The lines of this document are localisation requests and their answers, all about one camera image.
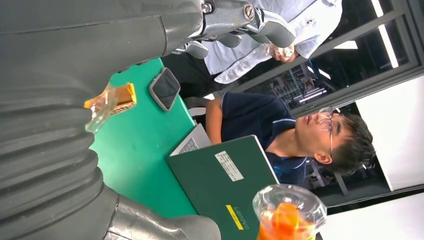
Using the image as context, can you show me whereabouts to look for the orange bottle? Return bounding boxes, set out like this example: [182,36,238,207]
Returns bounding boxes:
[252,184,328,240]

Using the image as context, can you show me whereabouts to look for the small wrapped cardboard piece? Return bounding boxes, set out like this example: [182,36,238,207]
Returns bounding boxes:
[84,82,137,133]

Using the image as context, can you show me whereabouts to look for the black smartphone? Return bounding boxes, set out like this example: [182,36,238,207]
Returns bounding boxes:
[149,67,182,112]

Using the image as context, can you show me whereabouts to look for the green table mat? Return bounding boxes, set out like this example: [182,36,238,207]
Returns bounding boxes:
[89,57,200,220]

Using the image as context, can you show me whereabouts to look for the standing person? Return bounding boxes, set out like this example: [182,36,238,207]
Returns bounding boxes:
[161,0,344,100]

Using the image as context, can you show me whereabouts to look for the seated person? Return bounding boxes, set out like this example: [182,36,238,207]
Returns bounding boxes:
[205,92,377,186]

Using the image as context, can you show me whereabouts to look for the dark green laptop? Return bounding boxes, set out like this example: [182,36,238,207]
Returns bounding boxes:
[167,123,280,240]

